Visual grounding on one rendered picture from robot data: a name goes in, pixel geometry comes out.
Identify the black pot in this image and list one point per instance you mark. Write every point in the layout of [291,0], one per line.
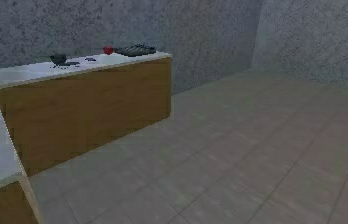
[58,59]

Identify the black flat stovetop grate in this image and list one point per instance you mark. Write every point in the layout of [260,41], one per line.
[136,50]

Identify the red bowl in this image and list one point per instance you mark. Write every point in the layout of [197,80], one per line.
[108,50]

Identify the small dark flat utensil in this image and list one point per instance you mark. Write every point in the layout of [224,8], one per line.
[90,59]

